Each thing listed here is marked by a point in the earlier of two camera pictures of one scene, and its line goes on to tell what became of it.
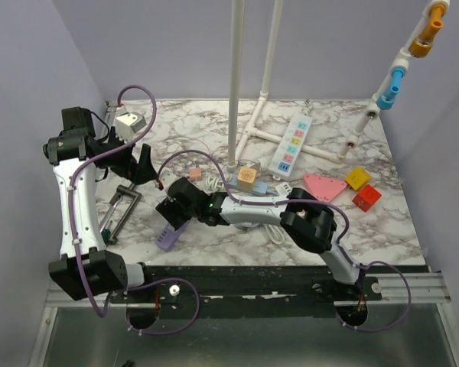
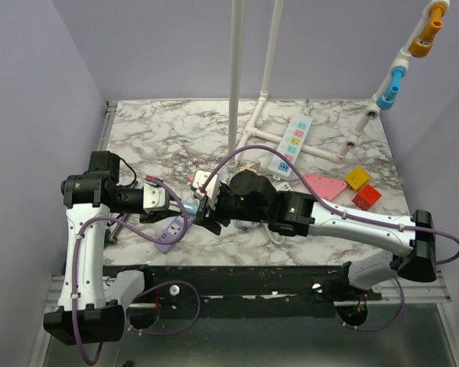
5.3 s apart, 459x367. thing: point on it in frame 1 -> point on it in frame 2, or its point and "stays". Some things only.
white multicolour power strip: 284,158 stays
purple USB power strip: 168,236 stays
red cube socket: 366,198 stays
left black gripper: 139,173 -> 158,215
